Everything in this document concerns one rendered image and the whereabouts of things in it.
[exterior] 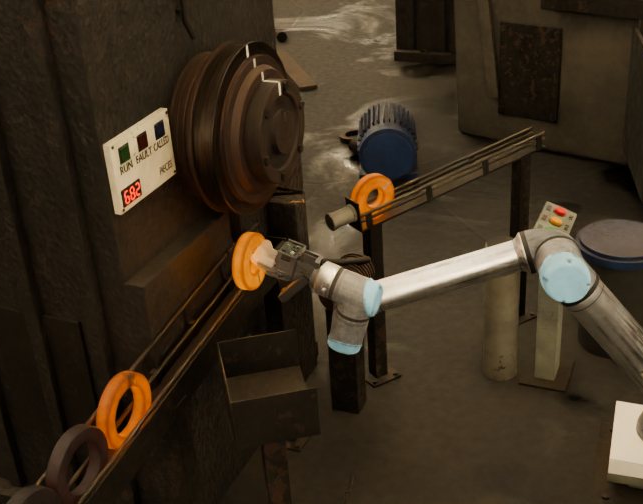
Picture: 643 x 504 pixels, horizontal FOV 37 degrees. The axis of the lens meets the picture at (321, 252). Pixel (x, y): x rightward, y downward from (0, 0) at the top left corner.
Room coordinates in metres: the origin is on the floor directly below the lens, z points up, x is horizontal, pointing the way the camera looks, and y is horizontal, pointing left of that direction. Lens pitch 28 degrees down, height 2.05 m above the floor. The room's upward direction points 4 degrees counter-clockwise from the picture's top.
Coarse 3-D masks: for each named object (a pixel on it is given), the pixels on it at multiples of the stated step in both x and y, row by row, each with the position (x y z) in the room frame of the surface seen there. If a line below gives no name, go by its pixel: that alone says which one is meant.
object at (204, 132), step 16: (224, 48) 2.51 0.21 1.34; (240, 48) 2.46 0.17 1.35; (256, 48) 2.54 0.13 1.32; (272, 48) 2.62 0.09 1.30; (224, 64) 2.42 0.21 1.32; (240, 64) 2.45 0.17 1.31; (208, 80) 2.39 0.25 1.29; (224, 80) 2.37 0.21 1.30; (208, 96) 2.35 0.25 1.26; (224, 96) 2.36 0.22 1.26; (208, 112) 2.32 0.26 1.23; (208, 128) 2.31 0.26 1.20; (208, 144) 2.30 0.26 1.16; (208, 160) 2.29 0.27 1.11; (208, 176) 2.30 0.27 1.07; (224, 176) 2.32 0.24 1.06; (208, 192) 2.33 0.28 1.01; (224, 192) 2.31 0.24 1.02; (272, 192) 2.55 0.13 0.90; (224, 208) 2.40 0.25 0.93; (240, 208) 2.37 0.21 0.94; (256, 208) 2.45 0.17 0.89
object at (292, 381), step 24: (264, 336) 2.07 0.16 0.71; (288, 336) 2.08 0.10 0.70; (240, 360) 2.06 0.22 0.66; (264, 360) 2.07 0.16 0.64; (288, 360) 2.08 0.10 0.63; (240, 384) 2.03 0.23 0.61; (264, 384) 2.02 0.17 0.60; (288, 384) 2.02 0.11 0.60; (240, 408) 1.80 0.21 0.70; (264, 408) 1.81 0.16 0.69; (288, 408) 1.82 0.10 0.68; (312, 408) 1.83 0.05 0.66; (240, 432) 1.80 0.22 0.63; (264, 432) 1.81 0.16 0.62; (288, 432) 1.82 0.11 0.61; (312, 432) 1.83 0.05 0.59; (264, 456) 1.93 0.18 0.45; (288, 480) 1.94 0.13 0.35
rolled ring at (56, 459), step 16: (80, 432) 1.69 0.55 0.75; (96, 432) 1.74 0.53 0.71; (64, 448) 1.65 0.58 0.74; (96, 448) 1.74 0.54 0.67; (48, 464) 1.63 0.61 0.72; (64, 464) 1.63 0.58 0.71; (96, 464) 1.73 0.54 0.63; (48, 480) 1.61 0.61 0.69; (64, 480) 1.62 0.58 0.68; (64, 496) 1.61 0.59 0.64; (80, 496) 1.65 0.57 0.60
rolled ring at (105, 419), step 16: (112, 384) 1.83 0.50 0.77; (128, 384) 1.85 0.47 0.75; (144, 384) 1.91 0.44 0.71; (112, 400) 1.80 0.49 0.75; (144, 400) 1.90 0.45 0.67; (96, 416) 1.78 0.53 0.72; (112, 416) 1.78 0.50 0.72; (112, 432) 1.77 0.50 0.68; (128, 432) 1.84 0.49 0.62; (112, 448) 1.78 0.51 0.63
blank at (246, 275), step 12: (240, 240) 2.26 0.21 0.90; (252, 240) 2.27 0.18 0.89; (240, 252) 2.23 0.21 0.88; (252, 252) 2.26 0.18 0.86; (240, 264) 2.21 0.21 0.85; (252, 264) 2.30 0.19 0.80; (240, 276) 2.21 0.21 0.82; (252, 276) 2.25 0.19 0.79; (240, 288) 2.23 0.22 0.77; (252, 288) 2.24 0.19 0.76
